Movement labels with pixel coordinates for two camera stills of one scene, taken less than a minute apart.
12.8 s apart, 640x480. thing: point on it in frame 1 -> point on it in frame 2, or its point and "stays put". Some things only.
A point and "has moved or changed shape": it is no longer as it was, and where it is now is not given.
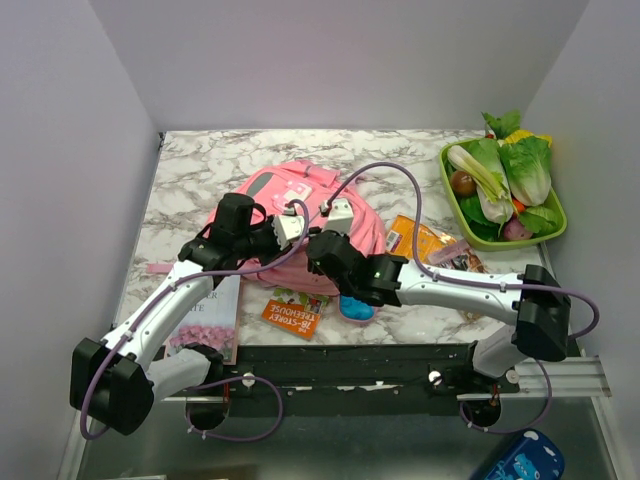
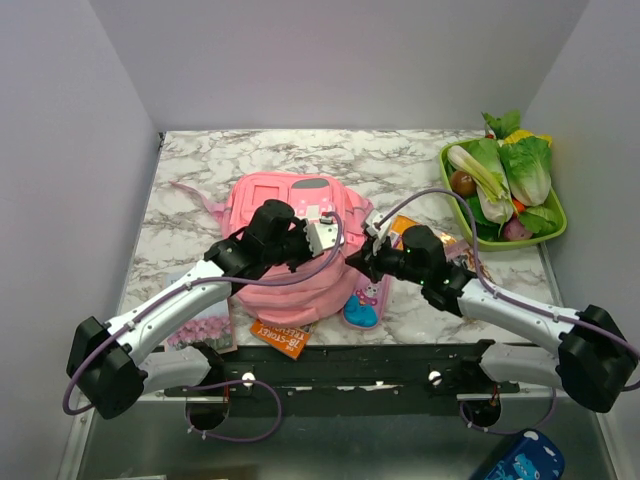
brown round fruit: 463,184 stays put
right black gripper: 313,234 -> 365,260
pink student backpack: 326,201 has moved or changed shape
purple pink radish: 515,230 stays put
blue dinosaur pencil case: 534,455 stays put
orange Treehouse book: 296,312 -> 287,340
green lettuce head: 527,160 stays put
